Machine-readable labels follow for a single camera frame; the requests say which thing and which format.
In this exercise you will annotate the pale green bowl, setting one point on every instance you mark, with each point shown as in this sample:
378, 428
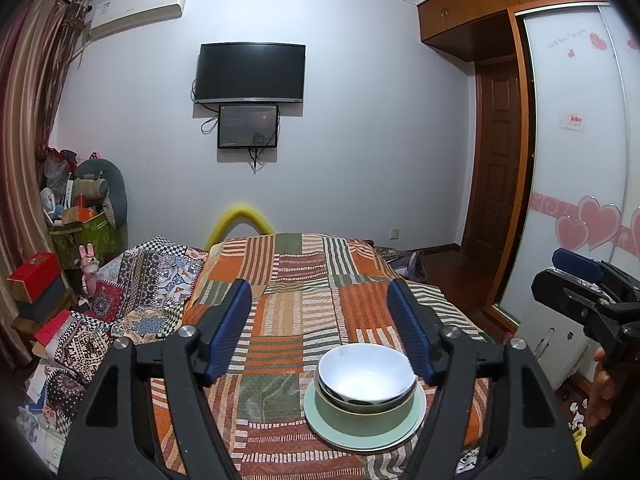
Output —
370, 419

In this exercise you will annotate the black wall television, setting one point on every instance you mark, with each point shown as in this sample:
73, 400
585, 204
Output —
250, 72

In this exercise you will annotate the purple bag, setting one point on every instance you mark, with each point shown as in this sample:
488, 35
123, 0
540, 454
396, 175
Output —
412, 266

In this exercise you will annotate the wooden overhead cabinet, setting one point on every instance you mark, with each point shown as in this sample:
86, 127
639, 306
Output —
465, 7

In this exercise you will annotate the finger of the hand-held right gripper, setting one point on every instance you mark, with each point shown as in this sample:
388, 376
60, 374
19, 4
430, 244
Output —
575, 262
555, 287

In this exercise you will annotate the red box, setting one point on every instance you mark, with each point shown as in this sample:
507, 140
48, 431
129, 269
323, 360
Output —
32, 275

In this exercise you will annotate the white air conditioner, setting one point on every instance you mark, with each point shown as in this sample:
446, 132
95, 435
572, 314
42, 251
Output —
140, 7

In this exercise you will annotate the pale green plate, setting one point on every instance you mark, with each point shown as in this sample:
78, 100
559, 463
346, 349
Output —
350, 437

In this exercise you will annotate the small black wall monitor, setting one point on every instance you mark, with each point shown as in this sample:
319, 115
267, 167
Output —
247, 125

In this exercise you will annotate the green cardboard box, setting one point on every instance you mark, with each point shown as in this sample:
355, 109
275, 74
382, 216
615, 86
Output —
92, 240

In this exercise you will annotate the pink rabbit toy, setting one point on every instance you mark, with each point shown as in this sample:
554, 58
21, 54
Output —
89, 267

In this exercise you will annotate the white spotted bowl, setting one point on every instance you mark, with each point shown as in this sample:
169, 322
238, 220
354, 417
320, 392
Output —
367, 375

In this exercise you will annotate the red plastic bag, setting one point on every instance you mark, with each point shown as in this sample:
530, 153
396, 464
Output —
55, 170

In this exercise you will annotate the dark blue box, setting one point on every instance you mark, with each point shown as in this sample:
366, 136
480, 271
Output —
45, 302

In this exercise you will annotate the white plastic cabinet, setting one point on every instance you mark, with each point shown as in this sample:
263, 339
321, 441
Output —
550, 345

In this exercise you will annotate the striped brown curtain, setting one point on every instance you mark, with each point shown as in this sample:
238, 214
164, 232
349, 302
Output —
25, 110

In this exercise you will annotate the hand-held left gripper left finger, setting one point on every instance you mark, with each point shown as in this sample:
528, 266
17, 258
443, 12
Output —
225, 335

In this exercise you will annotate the white heart-print wardrobe door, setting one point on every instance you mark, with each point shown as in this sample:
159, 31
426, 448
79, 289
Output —
575, 180

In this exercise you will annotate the patterned patchwork blanket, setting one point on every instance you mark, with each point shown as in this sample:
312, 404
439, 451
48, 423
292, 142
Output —
150, 280

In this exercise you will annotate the white wall socket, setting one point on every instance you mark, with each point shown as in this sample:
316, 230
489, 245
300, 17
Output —
395, 233

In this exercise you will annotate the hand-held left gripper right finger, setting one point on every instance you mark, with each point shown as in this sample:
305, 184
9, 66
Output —
412, 335

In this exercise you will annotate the brown wooden door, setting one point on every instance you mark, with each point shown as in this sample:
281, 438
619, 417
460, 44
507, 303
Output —
492, 160

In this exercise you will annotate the person's right hand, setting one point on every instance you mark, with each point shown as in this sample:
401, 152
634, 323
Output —
602, 390

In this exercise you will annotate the striped patchwork tablecloth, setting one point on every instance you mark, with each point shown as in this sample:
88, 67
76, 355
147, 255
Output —
300, 285

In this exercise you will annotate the yellow foam tube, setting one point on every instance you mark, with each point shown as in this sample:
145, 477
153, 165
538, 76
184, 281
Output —
240, 211

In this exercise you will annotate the small paper label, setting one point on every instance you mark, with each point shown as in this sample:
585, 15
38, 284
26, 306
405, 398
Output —
572, 121

